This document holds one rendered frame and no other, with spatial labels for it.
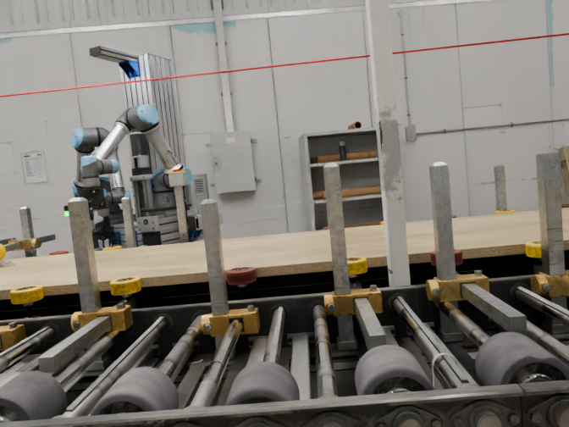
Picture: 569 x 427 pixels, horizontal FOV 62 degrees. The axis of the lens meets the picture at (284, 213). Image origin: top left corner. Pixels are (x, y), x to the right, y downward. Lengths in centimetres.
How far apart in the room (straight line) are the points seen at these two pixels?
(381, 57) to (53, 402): 102
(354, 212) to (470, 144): 146
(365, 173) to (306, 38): 153
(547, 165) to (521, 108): 461
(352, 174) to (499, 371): 441
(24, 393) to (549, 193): 112
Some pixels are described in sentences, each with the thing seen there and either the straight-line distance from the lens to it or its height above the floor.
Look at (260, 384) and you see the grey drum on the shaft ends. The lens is 71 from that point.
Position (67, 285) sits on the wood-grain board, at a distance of 149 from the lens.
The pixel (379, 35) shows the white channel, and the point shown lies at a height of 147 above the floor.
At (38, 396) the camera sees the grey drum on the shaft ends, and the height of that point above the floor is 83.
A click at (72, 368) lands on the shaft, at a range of 105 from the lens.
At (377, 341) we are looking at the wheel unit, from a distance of 90.
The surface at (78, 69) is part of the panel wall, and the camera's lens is 541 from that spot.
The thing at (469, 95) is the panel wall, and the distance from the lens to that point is 560.
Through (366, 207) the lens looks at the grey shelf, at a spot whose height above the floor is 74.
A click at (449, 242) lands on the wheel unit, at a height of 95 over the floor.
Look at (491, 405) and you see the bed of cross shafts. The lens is 72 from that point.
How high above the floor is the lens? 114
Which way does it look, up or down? 4 degrees down
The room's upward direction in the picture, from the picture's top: 6 degrees counter-clockwise
